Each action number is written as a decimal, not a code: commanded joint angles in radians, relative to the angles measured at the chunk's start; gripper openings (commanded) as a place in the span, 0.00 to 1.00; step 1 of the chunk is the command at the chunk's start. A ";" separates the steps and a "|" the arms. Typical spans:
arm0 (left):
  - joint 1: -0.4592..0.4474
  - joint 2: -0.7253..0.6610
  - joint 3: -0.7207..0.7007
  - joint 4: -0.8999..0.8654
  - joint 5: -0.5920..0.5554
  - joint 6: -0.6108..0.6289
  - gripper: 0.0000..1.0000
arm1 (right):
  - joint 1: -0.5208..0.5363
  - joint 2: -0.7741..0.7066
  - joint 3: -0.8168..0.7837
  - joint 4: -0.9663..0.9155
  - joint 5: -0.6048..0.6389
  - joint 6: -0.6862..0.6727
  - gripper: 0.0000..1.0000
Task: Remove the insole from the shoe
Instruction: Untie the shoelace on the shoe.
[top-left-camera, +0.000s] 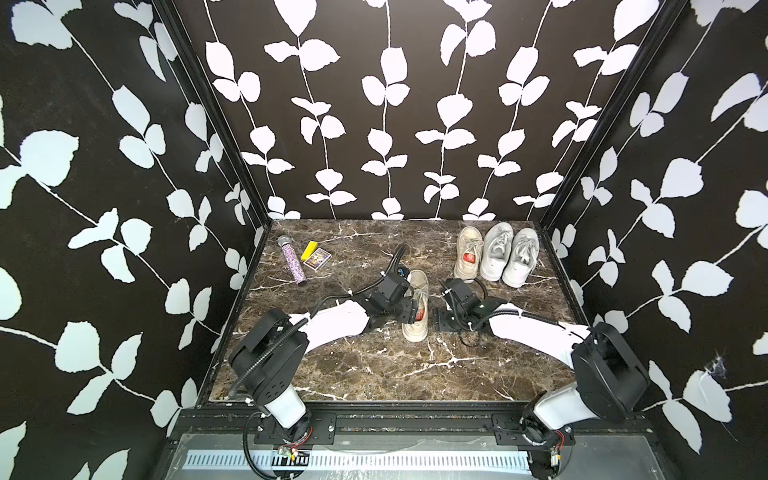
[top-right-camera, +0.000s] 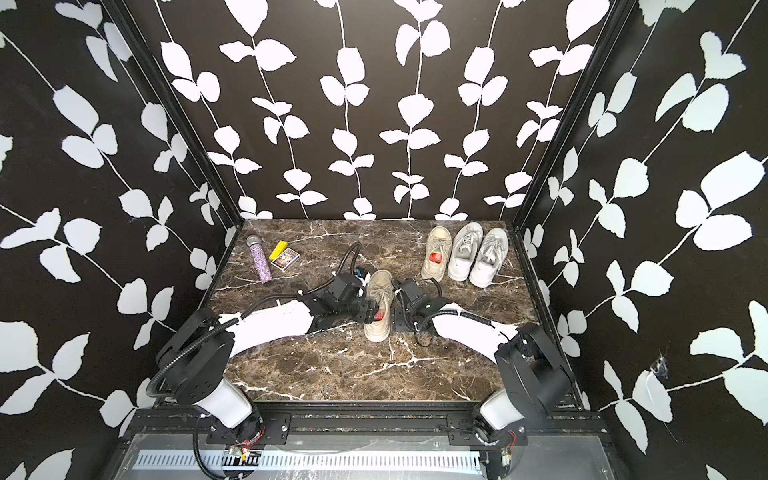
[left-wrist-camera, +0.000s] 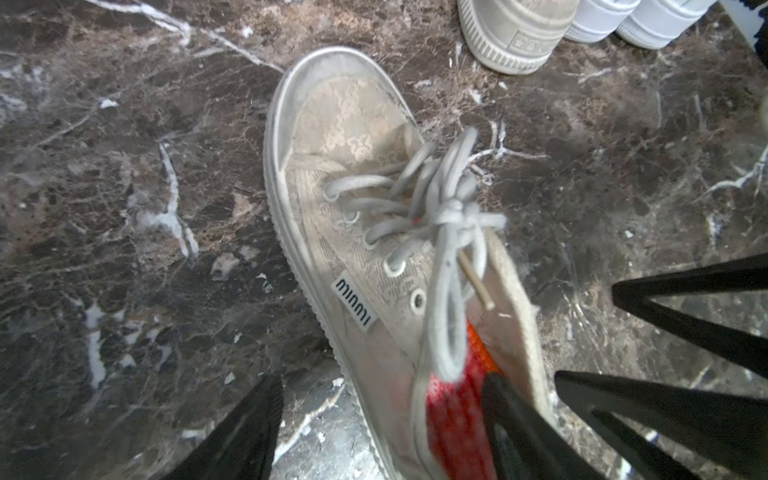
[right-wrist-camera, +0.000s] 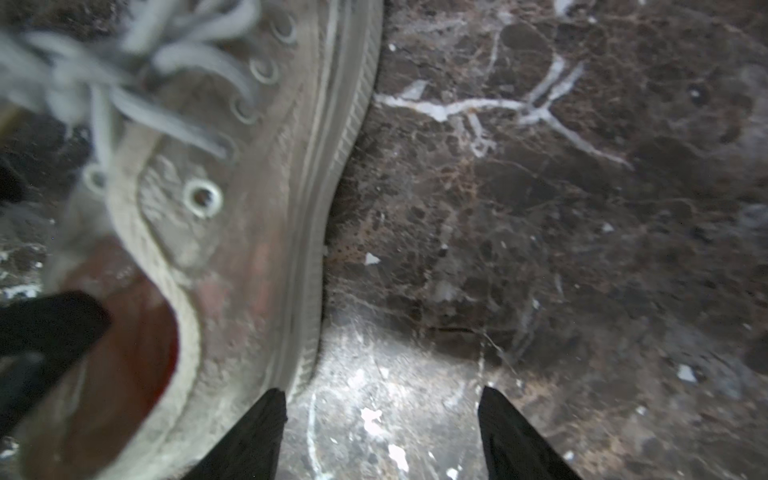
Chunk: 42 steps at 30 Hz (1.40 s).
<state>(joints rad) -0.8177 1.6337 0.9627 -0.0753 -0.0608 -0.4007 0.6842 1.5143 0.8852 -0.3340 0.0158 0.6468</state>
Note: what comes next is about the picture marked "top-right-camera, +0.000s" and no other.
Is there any yellow small block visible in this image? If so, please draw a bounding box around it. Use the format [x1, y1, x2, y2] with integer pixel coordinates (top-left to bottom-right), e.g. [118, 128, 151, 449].
[269, 241, 288, 261]

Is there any white ventilation grille strip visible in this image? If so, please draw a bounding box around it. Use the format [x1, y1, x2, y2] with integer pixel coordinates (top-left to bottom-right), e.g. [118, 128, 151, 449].
[130, 449, 484, 473]

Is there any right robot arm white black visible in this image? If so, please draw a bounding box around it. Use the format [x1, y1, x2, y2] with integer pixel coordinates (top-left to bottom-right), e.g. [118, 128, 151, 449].
[393, 279, 572, 431]

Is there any white sneaker outer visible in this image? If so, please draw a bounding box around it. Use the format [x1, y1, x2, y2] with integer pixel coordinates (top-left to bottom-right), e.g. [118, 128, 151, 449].
[469, 228, 509, 288]

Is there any white sneaker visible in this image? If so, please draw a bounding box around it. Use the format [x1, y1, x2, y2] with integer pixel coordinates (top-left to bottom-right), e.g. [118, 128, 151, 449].
[469, 228, 509, 288]
[447, 222, 484, 282]

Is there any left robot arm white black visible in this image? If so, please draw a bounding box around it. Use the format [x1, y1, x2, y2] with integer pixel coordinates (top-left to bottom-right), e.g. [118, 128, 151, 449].
[146, 242, 378, 442]

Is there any beige lace sneaker one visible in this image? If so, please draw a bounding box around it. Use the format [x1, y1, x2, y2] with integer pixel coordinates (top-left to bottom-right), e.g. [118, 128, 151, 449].
[421, 226, 452, 281]
[364, 269, 394, 342]

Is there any purple glitter bottle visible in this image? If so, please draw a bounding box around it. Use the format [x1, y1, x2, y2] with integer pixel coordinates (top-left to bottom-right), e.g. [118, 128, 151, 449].
[246, 235, 272, 284]

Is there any white sneaker inner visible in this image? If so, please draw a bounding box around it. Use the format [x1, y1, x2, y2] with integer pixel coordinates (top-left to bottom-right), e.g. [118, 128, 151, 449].
[447, 222, 484, 282]

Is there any purple card box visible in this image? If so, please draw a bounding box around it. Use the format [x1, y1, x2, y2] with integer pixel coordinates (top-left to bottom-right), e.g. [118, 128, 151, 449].
[271, 247, 300, 271]

